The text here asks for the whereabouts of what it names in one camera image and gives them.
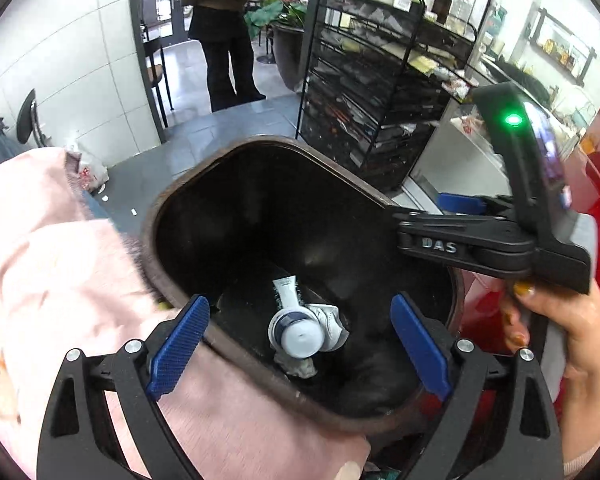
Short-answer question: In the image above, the right hand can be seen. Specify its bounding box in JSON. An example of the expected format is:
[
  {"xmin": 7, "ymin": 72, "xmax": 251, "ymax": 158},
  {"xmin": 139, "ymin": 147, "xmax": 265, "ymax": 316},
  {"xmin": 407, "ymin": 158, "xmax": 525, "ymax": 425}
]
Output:
[{"xmin": 499, "ymin": 278, "xmax": 600, "ymax": 463}]

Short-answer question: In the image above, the black wire rack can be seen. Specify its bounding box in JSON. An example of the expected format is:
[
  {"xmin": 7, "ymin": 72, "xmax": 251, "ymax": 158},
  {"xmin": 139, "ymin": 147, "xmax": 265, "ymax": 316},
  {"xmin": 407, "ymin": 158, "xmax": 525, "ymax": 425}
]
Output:
[{"xmin": 296, "ymin": 0, "xmax": 477, "ymax": 193}]

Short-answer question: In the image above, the white orange drink bottle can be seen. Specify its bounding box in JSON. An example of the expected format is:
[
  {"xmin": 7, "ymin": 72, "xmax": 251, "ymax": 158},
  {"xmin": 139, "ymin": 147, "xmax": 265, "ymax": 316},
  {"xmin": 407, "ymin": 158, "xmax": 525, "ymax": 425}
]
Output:
[{"xmin": 268, "ymin": 275, "xmax": 350, "ymax": 360}]

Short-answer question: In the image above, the black office chair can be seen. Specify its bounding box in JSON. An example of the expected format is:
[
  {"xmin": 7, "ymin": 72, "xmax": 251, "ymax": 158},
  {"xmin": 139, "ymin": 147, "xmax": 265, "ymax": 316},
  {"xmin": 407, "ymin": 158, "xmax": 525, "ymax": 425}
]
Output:
[{"xmin": 16, "ymin": 89, "xmax": 47, "ymax": 148}]

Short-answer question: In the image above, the paper food bag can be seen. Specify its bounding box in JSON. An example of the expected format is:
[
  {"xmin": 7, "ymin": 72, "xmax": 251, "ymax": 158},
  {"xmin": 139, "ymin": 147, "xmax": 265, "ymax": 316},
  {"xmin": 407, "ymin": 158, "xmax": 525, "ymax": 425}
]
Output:
[{"xmin": 66, "ymin": 144, "xmax": 109, "ymax": 193}]

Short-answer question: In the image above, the white tissue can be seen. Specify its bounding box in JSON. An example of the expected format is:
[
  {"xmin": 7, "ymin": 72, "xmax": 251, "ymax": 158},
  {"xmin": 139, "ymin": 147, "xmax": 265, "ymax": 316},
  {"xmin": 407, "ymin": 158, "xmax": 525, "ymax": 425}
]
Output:
[{"xmin": 274, "ymin": 352, "xmax": 317, "ymax": 379}]

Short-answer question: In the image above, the person in dark coat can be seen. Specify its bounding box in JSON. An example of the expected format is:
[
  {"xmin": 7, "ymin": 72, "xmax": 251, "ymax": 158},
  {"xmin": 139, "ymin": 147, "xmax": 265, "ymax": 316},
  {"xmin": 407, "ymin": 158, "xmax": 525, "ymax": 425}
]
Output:
[{"xmin": 180, "ymin": 0, "xmax": 265, "ymax": 113}]

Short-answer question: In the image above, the potted green plant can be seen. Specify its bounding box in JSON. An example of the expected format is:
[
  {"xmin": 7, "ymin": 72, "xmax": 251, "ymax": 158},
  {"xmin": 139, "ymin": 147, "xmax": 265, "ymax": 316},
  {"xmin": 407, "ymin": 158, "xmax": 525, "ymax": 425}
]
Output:
[{"xmin": 245, "ymin": 0, "xmax": 308, "ymax": 91}]

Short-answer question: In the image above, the pink polka dot bedspread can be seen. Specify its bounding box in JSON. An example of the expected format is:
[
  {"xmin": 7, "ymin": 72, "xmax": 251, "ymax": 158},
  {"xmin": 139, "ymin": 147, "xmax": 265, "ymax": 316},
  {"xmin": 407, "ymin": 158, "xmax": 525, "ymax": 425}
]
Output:
[{"xmin": 0, "ymin": 148, "xmax": 370, "ymax": 479}]

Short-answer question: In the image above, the brown trash bin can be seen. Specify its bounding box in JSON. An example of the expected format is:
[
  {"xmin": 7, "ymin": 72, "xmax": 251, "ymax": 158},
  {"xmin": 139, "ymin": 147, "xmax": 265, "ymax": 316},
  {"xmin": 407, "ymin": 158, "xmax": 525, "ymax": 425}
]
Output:
[{"xmin": 140, "ymin": 136, "xmax": 464, "ymax": 437}]

